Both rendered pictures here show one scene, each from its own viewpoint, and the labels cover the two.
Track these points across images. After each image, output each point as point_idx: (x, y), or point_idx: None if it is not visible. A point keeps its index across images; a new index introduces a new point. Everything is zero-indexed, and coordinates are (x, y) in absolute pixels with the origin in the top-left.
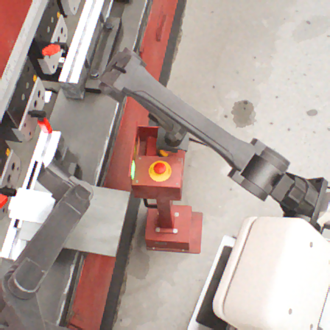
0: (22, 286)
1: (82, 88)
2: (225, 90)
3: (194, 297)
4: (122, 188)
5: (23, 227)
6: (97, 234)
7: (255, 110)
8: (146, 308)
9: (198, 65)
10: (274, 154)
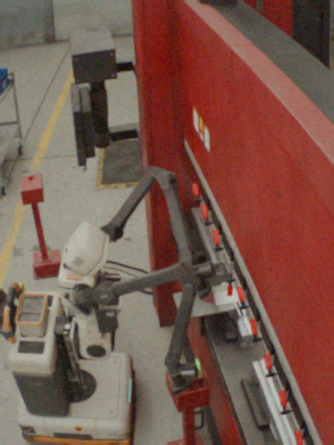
0: (161, 174)
1: (252, 375)
2: None
3: (151, 427)
4: (216, 403)
5: (227, 288)
6: None
7: None
8: (181, 412)
9: None
10: (100, 287)
